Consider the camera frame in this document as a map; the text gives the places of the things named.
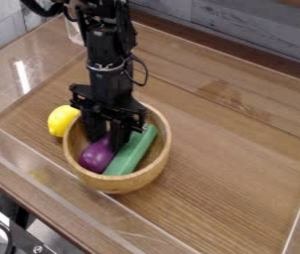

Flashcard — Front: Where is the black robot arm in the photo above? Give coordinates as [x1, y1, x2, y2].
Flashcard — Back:
[21, 0, 148, 152]

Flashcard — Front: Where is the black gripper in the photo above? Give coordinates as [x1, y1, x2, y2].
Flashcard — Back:
[70, 59, 148, 153]

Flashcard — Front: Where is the brown wooden bowl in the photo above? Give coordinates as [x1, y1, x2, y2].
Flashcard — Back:
[63, 104, 173, 193]

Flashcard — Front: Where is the clear acrylic tray wall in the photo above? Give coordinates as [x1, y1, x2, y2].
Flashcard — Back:
[0, 19, 300, 254]

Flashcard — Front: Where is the green rectangular block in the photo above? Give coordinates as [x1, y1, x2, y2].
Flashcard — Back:
[104, 124, 158, 176]

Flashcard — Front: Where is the yellow toy lemon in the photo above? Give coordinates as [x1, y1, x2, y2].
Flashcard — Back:
[49, 105, 79, 138]

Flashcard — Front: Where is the purple toy eggplant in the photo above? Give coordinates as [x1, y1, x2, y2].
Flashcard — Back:
[78, 135, 114, 174]

